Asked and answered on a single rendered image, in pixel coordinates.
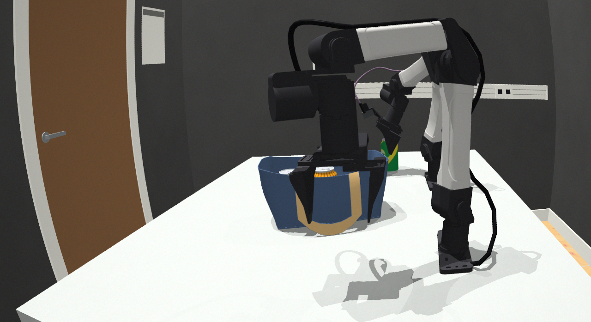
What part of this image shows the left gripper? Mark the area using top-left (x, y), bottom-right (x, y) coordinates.
top-left (289, 112), bottom-right (386, 224)

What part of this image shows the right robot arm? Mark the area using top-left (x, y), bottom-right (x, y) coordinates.
top-left (361, 52), bottom-right (442, 191)

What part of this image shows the green and yellow drink can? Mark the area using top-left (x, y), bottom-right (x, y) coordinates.
top-left (381, 138), bottom-right (398, 174)

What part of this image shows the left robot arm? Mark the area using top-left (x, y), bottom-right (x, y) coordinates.
top-left (268, 18), bottom-right (480, 274)

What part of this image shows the yellow and red drink can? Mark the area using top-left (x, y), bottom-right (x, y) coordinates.
top-left (314, 167), bottom-right (337, 177)

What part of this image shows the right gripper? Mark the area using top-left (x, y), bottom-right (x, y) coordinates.
top-left (375, 105), bottom-right (403, 155)

